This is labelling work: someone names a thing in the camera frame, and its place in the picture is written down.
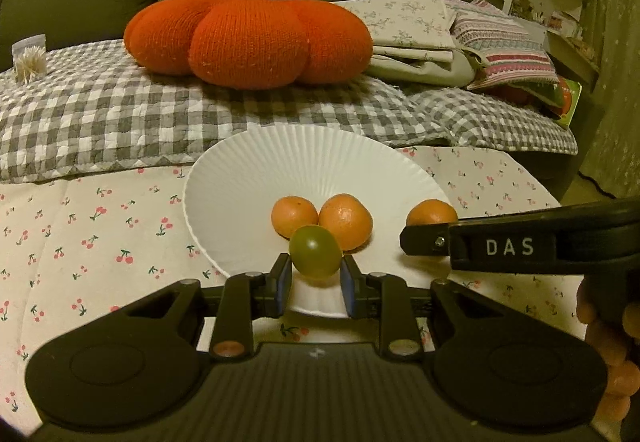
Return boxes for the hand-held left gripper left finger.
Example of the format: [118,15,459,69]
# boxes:
[117,252,293,363]

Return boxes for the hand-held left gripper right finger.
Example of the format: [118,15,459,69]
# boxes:
[341,253,507,359]

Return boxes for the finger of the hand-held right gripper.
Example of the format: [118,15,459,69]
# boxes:
[399,221,453,257]

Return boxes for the orange mandarin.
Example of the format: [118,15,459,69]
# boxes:
[318,193,374,252]
[406,199,459,228]
[271,196,320,239]

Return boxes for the olive green plum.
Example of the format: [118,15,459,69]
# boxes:
[289,225,343,280]

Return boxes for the white ribbed plate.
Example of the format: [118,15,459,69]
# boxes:
[182,125,453,319]

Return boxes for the person's right hand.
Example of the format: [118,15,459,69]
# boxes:
[575,279,640,423]

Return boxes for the green book with orange print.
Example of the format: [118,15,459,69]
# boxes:
[547,77,583,129]

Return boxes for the green floral curtain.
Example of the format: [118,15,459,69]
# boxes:
[580,0,640,198]

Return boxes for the cherry print tablecloth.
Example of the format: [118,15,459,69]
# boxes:
[0,145,601,438]

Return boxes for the striped patterned pillow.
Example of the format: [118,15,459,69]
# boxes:
[412,0,561,90]

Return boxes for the folded floral beige cloth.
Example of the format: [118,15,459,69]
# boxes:
[330,0,481,87]

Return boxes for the orange knitted pumpkin cushion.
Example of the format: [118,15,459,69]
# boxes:
[123,0,374,90]

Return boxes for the grey checked blanket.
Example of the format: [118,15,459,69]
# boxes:
[0,38,578,183]

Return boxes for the clear cotton swab box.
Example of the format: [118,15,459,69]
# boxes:
[11,35,48,83]

